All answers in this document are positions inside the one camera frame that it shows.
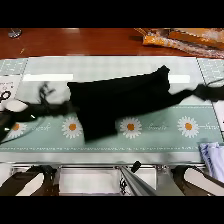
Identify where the black garment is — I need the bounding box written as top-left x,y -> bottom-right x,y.
66,65 -> 196,145

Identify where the orange plastic package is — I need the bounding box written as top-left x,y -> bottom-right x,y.
134,28 -> 224,60

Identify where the pale blue garment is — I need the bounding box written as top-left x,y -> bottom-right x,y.
198,142 -> 224,185

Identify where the silver frame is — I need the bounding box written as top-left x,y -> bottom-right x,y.
0,161 -> 224,197

